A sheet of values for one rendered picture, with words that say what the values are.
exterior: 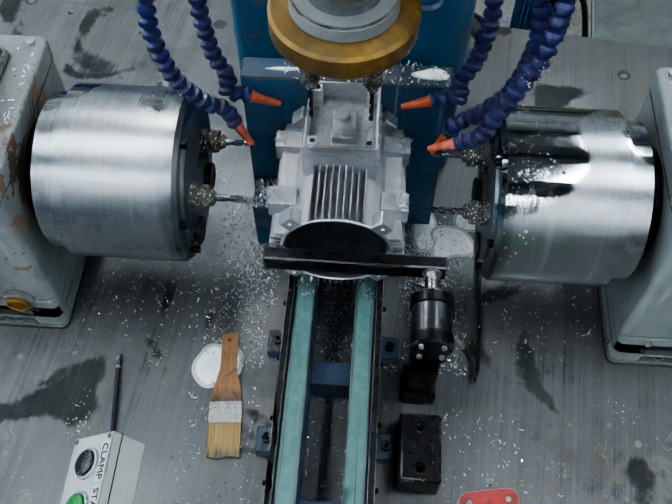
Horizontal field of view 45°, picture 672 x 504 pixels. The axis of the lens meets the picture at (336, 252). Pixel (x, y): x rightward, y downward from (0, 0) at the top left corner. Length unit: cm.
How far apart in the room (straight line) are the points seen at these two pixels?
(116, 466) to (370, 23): 57
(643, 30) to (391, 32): 221
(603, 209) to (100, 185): 65
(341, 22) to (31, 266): 59
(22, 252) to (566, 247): 74
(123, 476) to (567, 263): 62
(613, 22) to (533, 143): 203
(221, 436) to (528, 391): 48
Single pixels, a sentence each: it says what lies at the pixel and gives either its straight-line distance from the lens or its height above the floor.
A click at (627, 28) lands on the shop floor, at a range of 309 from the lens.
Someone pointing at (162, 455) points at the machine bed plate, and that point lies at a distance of 127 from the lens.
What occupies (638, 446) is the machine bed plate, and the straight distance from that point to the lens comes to 132.
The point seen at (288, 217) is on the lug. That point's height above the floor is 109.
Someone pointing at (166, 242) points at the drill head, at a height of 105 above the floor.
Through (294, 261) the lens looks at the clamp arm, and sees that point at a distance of 112.
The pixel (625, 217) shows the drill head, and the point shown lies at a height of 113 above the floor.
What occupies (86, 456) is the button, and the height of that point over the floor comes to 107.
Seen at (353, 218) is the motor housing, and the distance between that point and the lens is 108.
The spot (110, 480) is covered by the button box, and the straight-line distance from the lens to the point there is 97.
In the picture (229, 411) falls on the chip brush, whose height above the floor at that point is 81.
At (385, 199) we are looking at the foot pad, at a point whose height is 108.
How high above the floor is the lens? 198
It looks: 58 degrees down
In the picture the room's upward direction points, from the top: straight up
